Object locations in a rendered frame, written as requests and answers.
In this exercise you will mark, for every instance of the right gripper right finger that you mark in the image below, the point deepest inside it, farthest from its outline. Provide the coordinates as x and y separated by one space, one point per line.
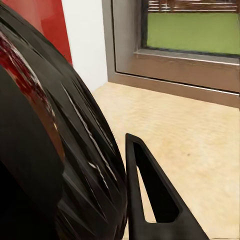
174 219

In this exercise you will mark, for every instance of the fixed window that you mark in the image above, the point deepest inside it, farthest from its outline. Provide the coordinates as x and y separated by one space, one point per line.
185 48

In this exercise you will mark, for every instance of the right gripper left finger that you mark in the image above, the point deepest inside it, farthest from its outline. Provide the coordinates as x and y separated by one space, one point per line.
8 189

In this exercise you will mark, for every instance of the countertop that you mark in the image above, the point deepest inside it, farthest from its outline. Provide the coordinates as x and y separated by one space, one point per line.
196 143

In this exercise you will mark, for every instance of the electric kettle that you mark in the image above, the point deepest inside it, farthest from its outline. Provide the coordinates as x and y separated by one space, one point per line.
57 144

